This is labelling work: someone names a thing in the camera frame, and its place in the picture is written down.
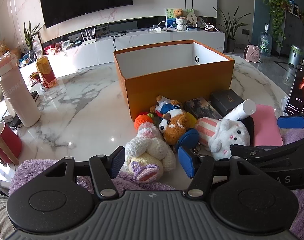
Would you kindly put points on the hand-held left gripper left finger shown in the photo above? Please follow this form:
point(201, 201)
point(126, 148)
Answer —
point(117, 162)

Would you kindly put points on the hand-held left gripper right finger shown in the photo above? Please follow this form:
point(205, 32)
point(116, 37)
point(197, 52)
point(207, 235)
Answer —
point(187, 163)

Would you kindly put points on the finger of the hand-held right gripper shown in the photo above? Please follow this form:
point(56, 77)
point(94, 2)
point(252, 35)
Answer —
point(251, 152)
point(290, 122)

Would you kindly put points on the blue coin pouch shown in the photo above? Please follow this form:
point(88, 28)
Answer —
point(189, 136)

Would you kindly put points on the white cat plush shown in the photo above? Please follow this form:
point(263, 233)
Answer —
point(229, 135)

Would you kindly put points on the white crochet bunny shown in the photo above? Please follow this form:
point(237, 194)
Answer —
point(152, 152)

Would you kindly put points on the brown dog plush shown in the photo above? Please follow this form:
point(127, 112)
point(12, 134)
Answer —
point(174, 127)

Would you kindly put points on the white tube bottle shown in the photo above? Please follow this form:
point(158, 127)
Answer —
point(241, 110)

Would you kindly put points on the orange crochet fruit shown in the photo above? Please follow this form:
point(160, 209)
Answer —
point(142, 120)

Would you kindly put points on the sailor bear plush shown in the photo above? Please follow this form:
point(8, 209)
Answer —
point(168, 105)

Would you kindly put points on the orange cardboard box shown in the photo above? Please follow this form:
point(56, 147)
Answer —
point(176, 90)

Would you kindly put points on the white phone stand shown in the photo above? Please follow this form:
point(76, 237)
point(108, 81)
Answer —
point(285, 105)

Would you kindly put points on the smartphone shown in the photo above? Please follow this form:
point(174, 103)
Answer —
point(300, 90)

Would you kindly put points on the black gift box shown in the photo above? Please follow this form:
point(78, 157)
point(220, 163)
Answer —
point(225, 100)

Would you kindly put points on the picture card box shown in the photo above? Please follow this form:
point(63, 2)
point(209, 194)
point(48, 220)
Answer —
point(201, 106)

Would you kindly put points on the grey trash bin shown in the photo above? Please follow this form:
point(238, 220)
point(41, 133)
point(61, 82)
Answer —
point(295, 55)

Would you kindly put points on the pink space heater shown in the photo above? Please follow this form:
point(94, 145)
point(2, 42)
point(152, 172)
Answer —
point(253, 53)

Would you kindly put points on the blue water jug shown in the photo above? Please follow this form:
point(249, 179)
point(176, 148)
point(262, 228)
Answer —
point(265, 42)

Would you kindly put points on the purple fuzzy cloth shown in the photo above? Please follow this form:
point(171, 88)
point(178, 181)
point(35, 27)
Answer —
point(34, 170)

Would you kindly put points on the dark sideboard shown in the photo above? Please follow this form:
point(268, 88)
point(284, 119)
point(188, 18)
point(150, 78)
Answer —
point(295, 30)

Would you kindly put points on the black remote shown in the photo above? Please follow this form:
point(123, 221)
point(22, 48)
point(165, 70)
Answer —
point(35, 96)

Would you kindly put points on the potted floor plant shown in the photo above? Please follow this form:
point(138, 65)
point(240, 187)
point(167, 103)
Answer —
point(231, 30)

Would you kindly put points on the wooden stick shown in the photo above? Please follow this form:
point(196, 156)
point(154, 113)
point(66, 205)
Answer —
point(8, 151)

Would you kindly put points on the trailing ivy plant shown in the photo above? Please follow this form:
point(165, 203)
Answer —
point(278, 12)

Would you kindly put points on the red mug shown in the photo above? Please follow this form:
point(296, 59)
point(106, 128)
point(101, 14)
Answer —
point(6, 142)

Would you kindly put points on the white bottle pink lid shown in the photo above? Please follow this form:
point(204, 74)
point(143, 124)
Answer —
point(19, 95)

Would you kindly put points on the white tv cabinet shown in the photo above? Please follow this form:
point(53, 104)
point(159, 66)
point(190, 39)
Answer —
point(147, 40)

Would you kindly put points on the white router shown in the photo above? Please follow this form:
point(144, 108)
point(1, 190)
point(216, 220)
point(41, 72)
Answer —
point(88, 40)

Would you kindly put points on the round paper fan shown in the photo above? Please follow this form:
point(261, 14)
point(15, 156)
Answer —
point(192, 20)

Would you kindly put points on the landscape painting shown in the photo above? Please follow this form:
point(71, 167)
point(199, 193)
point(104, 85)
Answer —
point(169, 17)

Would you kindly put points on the small teddy bear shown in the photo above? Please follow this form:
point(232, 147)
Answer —
point(178, 13)

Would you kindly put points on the slim leafy plant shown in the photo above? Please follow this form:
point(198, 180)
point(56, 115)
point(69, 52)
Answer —
point(31, 36)

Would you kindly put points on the black television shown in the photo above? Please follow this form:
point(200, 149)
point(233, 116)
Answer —
point(84, 0)

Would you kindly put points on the white pedestal vase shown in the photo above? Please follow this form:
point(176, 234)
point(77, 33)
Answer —
point(181, 24)

